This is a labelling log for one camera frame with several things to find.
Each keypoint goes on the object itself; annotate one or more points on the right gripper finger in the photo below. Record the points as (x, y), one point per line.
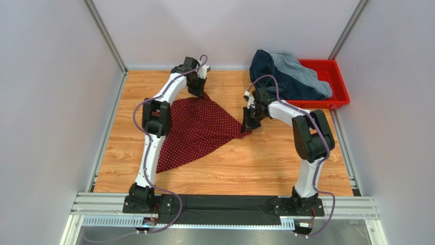
(255, 122)
(245, 126)

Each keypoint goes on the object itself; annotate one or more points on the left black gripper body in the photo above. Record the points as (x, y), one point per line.
(197, 81)

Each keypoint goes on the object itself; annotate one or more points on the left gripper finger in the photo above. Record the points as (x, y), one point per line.
(200, 91)
(192, 91)

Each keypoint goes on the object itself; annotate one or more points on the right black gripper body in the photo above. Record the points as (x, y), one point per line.
(250, 116)

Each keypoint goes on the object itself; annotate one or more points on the red polka dot skirt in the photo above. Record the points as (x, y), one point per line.
(200, 126)

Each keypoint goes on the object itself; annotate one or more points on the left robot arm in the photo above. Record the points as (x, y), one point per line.
(156, 124)

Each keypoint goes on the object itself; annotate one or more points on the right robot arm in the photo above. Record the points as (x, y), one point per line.
(313, 141)

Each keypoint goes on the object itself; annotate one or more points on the dark blue denim skirt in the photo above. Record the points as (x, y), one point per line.
(263, 71)

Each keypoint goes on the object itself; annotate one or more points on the light blue denim skirt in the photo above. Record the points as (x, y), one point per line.
(288, 64)

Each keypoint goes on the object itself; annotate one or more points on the red plastic bin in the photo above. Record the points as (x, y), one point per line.
(328, 71)

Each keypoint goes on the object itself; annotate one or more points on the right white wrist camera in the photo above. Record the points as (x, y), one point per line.
(250, 100)

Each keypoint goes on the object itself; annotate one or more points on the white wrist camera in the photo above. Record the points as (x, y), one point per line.
(203, 71)
(250, 100)

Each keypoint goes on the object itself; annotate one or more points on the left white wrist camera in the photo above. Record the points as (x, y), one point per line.
(203, 71)

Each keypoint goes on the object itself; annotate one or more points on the aluminium frame rail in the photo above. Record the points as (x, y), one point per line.
(90, 203)

